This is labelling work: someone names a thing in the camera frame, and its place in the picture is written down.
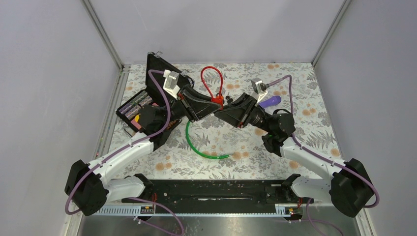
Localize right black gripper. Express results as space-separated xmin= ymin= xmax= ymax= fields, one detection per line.
xmin=214 ymin=93 xmax=273 ymax=134

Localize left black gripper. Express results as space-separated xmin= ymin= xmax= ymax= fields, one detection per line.
xmin=160 ymin=85 xmax=223 ymax=127

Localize black keys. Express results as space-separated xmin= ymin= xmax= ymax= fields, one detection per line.
xmin=224 ymin=96 xmax=233 ymax=104

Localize red cable with plug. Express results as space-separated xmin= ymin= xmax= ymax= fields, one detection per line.
xmin=200 ymin=66 xmax=225 ymax=110

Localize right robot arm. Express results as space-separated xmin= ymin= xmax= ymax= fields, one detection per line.
xmin=214 ymin=93 xmax=377 ymax=218

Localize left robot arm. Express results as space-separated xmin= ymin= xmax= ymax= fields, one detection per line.
xmin=64 ymin=86 xmax=222 ymax=216

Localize black poker chip case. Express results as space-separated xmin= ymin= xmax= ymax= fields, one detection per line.
xmin=116 ymin=52 xmax=195 ymax=132

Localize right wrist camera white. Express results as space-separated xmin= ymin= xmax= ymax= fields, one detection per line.
xmin=251 ymin=78 xmax=268 ymax=103

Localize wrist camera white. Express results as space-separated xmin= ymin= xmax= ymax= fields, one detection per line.
xmin=163 ymin=70 xmax=180 ymax=100
xmin=251 ymin=78 xmax=268 ymax=103

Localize green cable lock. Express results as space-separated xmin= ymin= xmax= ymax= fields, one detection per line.
xmin=185 ymin=121 xmax=232 ymax=160

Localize purple cylindrical handle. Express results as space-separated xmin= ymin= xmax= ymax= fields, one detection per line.
xmin=259 ymin=95 xmax=282 ymax=109

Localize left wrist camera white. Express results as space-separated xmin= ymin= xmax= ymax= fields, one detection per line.
xmin=163 ymin=70 xmax=180 ymax=100

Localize black mounting base plate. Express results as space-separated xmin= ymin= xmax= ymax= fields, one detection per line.
xmin=139 ymin=177 xmax=299 ymax=215

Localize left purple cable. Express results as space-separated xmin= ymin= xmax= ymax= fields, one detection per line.
xmin=64 ymin=69 xmax=185 ymax=236

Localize purple cable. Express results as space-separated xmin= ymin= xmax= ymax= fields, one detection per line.
xmin=64 ymin=69 xmax=185 ymax=236
xmin=267 ymin=75 xmax=381 ymax=236

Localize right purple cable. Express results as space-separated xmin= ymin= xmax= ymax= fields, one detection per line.
xmin=267 ymin=75 xmax=381 ymax=236

